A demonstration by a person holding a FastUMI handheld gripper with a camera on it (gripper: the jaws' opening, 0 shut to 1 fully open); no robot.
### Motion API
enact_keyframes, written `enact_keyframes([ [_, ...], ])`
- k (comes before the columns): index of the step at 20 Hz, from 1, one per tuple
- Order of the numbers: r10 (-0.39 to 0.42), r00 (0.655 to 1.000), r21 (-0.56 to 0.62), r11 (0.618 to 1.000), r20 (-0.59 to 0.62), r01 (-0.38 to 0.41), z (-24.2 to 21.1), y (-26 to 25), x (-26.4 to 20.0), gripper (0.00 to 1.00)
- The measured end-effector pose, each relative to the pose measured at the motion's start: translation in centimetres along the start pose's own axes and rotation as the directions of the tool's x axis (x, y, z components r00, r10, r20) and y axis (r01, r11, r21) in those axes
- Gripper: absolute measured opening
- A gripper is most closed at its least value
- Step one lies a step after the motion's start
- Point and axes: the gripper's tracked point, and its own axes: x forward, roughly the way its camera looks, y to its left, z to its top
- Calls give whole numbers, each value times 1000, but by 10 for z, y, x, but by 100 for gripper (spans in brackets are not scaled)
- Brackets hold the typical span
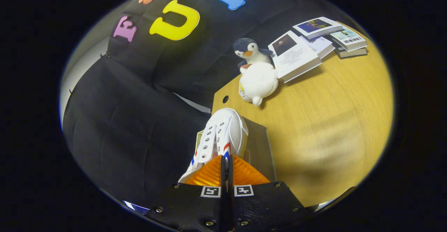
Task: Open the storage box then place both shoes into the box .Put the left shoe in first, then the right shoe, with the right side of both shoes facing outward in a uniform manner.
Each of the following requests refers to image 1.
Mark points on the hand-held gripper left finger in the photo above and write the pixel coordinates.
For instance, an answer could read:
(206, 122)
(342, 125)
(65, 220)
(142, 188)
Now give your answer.
(192, 207)

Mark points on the white book with portrait cover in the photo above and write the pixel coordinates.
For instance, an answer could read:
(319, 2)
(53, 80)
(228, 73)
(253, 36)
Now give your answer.
(295, 57)

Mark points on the white book with blue picture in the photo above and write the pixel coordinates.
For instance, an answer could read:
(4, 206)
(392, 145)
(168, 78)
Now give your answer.
(316, 26)

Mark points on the book with pale green cover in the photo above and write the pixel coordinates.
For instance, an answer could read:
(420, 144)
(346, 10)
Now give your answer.
(349, 40)

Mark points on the white canvas shoe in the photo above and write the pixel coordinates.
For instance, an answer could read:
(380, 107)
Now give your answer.
(227, 127)

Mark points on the plain white book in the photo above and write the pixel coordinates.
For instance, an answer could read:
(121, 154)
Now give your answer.
(323, 45)

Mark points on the white round plush toy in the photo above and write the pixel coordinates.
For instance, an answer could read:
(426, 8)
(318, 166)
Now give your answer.
(258, 82)

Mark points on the dark thick book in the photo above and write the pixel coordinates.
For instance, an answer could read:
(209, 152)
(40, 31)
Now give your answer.
(352, 53)

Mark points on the penguin plush toy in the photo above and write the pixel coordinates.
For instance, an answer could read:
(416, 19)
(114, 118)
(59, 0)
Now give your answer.
(249, 52)

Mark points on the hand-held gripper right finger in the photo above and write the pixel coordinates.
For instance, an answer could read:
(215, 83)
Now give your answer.
(265, 207)

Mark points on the grey fabric storage box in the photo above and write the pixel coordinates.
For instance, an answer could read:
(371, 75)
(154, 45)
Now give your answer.
(260, 148)

